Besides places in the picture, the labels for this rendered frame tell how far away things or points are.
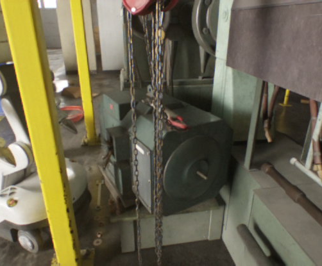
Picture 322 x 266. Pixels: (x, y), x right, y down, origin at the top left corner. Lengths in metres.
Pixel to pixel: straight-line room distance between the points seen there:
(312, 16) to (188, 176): 0.75
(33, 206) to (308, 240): 1.30
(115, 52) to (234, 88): 5.65
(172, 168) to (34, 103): 0.61
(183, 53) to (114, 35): 5.06
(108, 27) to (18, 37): 5.92
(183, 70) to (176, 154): 1.00
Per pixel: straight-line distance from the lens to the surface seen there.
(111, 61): 7.00
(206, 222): 1.66
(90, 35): 7.06
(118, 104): 1.31
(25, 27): 1.06
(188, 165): 1.16
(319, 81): 0.90
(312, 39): 0.94
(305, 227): 1.08
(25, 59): 1.07
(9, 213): 1.67
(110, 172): 1.64
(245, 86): 1.55
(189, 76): 2.01
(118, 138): 1.21
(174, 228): 1.63
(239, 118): 1.53
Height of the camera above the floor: 1.25
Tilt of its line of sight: 23 degrees down
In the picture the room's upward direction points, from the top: straight up
